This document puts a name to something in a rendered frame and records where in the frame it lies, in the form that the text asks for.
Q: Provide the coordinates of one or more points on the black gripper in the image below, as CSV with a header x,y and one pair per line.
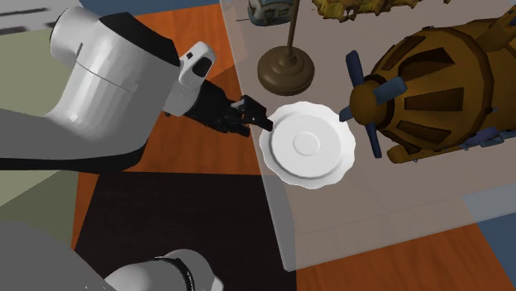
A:
x,y
209,106

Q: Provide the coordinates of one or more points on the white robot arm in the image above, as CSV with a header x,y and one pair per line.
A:
x,y
100,92

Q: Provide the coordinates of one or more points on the white scalloped plate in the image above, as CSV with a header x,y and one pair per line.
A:
x,y
307,145

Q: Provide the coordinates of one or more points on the brown lamp base with pole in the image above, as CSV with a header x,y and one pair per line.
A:
x,y
285,70

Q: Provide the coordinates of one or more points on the dark robot stand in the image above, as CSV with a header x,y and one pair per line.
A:
x,y
181,217

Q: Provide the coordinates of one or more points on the pale translucent table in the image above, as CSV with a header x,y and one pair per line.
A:
x,y
363,209

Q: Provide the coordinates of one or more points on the yellow rough-shaped figure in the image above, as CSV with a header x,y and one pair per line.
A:
x,y
363,8

